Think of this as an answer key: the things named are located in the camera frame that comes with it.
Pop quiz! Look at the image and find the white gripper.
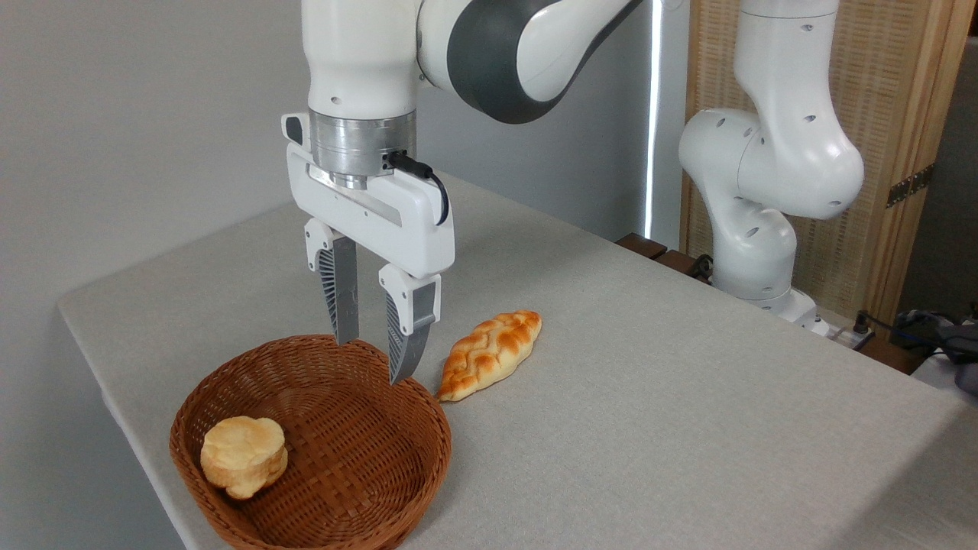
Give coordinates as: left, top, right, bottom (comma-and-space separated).
281, 113, 456, 387

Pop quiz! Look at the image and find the braided golden bread loaf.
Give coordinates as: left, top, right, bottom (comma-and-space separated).
436, 310, 543, 403

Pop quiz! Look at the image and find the brown wicker basket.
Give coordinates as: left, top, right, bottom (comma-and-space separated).
170, 335, 452, 550

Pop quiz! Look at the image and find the round pale bread roll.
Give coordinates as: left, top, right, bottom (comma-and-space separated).
200, 416, 289, 500

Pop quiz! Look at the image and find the dark brown wooden block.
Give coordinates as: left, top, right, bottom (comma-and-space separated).
656, 249, 715, 285
616, 232, 669, 260

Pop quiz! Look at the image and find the white vertical light strip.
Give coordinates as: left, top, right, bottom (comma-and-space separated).
644, 0, 664, 239

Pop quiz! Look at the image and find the metal screen hinge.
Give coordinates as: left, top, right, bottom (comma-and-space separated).
886, 163, 934, 209

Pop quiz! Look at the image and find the wooden rattan folding screen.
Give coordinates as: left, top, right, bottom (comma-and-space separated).
680, 0, 978, 329

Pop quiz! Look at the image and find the dark grey bag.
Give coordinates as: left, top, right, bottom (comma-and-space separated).
890, 306, 978, 396

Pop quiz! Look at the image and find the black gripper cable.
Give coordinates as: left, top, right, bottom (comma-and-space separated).
386, 151, 452, 227

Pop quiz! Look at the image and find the black power cable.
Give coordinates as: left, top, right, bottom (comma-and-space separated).
852, 309, 942, 354

